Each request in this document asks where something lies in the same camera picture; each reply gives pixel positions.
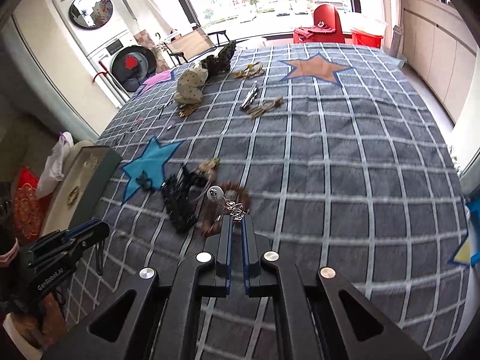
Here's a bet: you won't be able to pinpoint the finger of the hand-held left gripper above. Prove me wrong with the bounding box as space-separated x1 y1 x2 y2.
73 229 112 251
62 219 110 244

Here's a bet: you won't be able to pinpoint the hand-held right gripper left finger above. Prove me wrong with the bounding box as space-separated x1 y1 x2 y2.
40 215 234 360

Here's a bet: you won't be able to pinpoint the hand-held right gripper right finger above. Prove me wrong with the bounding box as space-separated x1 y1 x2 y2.
240 215 433 360

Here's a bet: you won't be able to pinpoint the thin black hair loop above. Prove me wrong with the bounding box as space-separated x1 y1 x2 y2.
95 239 106 277

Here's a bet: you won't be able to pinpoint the gold bracelet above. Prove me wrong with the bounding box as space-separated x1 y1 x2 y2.
66 186 82 208

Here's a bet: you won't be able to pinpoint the silver keychain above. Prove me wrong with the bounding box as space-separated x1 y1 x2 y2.
207 186 247 221

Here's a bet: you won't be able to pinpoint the black hair claw clip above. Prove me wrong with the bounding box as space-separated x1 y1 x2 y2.
160 163 200 234

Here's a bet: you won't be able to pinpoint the red patterned cushion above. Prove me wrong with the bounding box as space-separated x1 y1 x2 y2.
11 167 46 243

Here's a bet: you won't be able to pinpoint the white plastic bag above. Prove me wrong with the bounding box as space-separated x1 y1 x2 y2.
36 131 74 200

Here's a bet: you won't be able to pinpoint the scattered small ear studs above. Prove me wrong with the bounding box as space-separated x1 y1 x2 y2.
115 101 174 148

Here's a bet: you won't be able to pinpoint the metal hair clips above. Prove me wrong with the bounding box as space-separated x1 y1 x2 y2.
241 81 260 110

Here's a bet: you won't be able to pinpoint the cream polka dot bow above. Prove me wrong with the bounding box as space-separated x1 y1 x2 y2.
175 61 209 104

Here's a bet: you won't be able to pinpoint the white washing machine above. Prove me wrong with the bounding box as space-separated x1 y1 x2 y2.
86 32 158 93

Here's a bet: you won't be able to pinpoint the dark patterned bow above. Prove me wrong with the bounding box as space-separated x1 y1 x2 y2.
202 41 237 76

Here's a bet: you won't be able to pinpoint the folding chair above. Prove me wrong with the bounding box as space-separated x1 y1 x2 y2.
161 24 232 67

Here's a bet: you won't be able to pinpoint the white dryer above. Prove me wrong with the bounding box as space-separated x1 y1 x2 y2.
52 0 133 52

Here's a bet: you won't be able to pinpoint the red chair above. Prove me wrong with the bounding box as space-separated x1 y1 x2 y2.
293 4 346 45

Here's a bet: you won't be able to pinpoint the red bucket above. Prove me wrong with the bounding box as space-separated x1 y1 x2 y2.
350 26 385 50

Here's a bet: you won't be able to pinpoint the beige cabinet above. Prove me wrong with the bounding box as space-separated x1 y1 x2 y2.
401 0 480 121

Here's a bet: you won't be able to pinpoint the beige fabric hair tie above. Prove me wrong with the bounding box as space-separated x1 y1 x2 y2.
196 157 221 181

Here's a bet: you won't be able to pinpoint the red handled cane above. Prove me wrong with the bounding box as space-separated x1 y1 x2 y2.
91 60 125 103

